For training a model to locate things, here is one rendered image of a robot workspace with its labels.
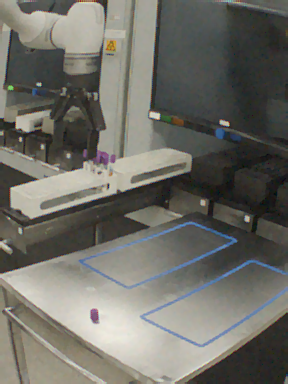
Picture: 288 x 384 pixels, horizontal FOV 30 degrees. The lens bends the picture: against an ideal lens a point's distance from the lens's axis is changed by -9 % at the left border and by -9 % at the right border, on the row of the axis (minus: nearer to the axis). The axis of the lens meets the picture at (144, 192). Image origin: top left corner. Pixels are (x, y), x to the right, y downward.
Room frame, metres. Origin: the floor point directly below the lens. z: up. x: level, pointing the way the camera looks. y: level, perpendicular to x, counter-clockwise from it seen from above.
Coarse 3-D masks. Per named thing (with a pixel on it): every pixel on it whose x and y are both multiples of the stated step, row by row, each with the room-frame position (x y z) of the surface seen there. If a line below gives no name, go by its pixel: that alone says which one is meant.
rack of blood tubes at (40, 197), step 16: (64, 176) 1.40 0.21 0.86; (80, 176) 1.41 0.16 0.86; (96, 176) 1.42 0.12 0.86; (112, 176) 1.43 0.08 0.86; (16, 192) 1.26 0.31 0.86; (32, 192) 1.27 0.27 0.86; (48, 192) 1.27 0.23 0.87; (64, 192) 1.30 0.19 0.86; (80, 192) 1.39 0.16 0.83; (96, 192) 1.40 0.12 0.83; (112, 192) 1.42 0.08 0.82; (32, 208) 1.22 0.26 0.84; (48, 208) 1.31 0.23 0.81
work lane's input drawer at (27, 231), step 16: (176, 176) 1.61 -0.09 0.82; (128, 192) 1.46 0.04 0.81; (144, 192) 1.49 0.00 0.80; (160, 192) 1.54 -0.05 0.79; (0, 208) 1.26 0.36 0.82; (16, 208) 1.25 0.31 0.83; (80, 208) 1.33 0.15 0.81; (96, 208) 1.36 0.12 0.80; (112, 208) 1.40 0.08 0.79; (128, 208) 1.45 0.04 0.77; (144, 208) 1.50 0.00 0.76; (0, 224) 1.25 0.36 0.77; (16, 224) 1.20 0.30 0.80; (32, 224) 1.21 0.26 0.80; (48, 224) 1.24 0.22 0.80; (64, 224) 1.28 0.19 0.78; (80, 224) 1.32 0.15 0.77; (16, 240) 1.20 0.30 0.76; (32, 240) 1.19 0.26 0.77
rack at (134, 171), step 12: (132, 156) 1.62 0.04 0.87; (144, 156) 1.63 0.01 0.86; (156, 156) 1.64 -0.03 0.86; (168, 156) 1.65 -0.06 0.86; (180, 156) 1.66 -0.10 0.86; (108, 168) 1.49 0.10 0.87; (120, 168) 1.50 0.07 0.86; (132, 168) 1.51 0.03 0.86; (144, 168) 1.51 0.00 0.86; (156, 168) 1.55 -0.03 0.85; (168, 168) 1.65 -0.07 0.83; (180, 168) 1.67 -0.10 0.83; (120, 180) 1.46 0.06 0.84; (132, 180) 1.57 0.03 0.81; (144, 180) 1.58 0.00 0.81; (156, 180) 1.56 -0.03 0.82
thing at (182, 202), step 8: (176, 184) 1.54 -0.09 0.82; (184, 184) 1.54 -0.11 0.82; (176, 192) 1.53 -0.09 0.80; (184, 192) 1.51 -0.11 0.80; (192, 192) 1.50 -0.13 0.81; (200, 192) 1.49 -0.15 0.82; (208, 192) 1.49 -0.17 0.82; (216, 192) 1.50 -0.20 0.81; (224, 192) 1.54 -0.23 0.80; (176, 200) 1.53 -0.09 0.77; (184, 200) 1.51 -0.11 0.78; (192, 200) 1.49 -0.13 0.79; (200, 200) 1.48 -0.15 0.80; (208, 200) 1.46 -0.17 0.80; (216, 200) 1.49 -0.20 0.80; (176, 208) 1.53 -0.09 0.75; (184, 208) 1.51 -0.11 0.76; (192, 208) 1.49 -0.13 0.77; (200, 208) 1.48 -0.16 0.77; (208, 208) 1.46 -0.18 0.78; (176, 216) 1.47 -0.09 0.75
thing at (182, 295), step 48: (144, 240) 1.14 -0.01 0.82; (192, 240) 1.16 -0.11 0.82; (240, 240) 1.17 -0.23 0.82; (48, 288) 0.88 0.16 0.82; (96, 288) 0.90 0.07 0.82; (144, 288) 0.92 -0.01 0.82; (192, 288) 0.93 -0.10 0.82; (240, 288) 0.93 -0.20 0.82; (96, 336) 0.73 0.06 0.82; (144, 336) 0.74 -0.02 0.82; (192, 336) 0.75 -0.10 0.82; (240, 336) 0.75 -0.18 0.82
